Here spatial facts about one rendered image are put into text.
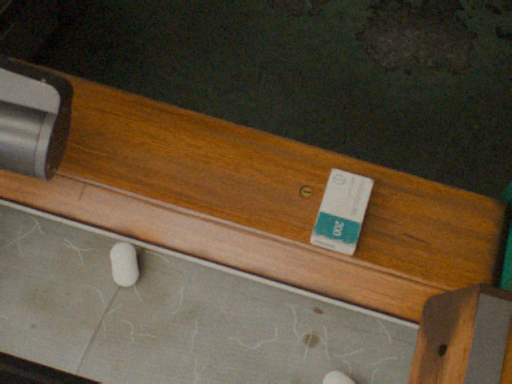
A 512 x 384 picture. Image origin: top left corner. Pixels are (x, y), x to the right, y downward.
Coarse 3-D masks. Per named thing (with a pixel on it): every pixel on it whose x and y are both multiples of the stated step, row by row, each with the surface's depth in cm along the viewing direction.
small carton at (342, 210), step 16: (336, 176) 66; (352, 176) 66; (336, 192) 65; (352, 192) 65; (368, 192) 65; (320, 208) 64; (336, 208) 64; (352, 208) 65; (320, 224) 64; (336, 224) 64; (352, 224) 64; (320, 240) 64; (336, 240) 63; (352, 240) 63
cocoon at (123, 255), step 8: (112, 248) 64; (120, 248) 64; (128, 248) 64; (112, 256) 64; (120, 256) 64; (128, 256) 64; (112, 264) 64; (120, 264) 63; (128, 264) 63; (136, 264) 64; (120, 272) 63; (128, 272) 63; (136, 272) 64; (120, 280) 63; (128, 280) 63
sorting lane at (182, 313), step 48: (0, 240) 65; (48, 240) 66; (96, 240) 66; (0, 288) 64; (48, 288) 64; (96, 288) 64; (144, 288) 65; (192, 288) 65; (240, 288) 65; (288, 288) 66; (0, 336) 62; (48, 336) 62; (96, 336) 63; (144, 336) 63; (192, 336) 63; (240, 336) 64; (288, 336) 64; (336, 336) 64; (384, 336) 65
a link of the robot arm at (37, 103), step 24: (0, 72) 54; (24, 72) 55; (48, 72) 57; (0, 96) 54; (24, 96) 54; (48, 96) 54; (72, 96) 57; (0, 120) 53; (24, 120) 54; (48, 120) 54; (0, 144) 54; (24, 144) 54; (48, 144) 54; (0, 168) 56; (24, 168) 55; (48, 168) 55
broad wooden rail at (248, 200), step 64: (128, 128) 68; (192, 128) 69; (0, 192) 67; (64, 192) 66; (128, 192) 66; (192, 192) 66; (256, 192) 67; (320, 192) 67; (384, 192) 68; (448, 192) 68; (192, 256) 66; (256, 256) 66; (320, 256) 65; (384, 256) 65; (448, 256) 66
